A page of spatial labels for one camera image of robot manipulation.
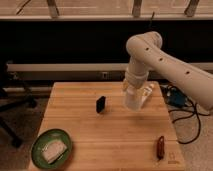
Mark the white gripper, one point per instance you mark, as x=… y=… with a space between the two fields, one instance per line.
x=134 y=81

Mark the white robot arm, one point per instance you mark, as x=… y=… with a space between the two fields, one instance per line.
x=145 y=53

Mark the black eraser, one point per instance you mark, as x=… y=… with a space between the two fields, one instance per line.
x=100 y=104

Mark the thin black rod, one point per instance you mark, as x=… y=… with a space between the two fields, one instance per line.
x=151 y=21

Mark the brown red pocket knife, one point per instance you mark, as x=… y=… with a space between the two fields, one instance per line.
x=160 y=148

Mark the green plate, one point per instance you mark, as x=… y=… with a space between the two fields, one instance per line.
x=46 y=137

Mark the white sponge on plate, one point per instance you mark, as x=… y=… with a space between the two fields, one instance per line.
x=53 y=150

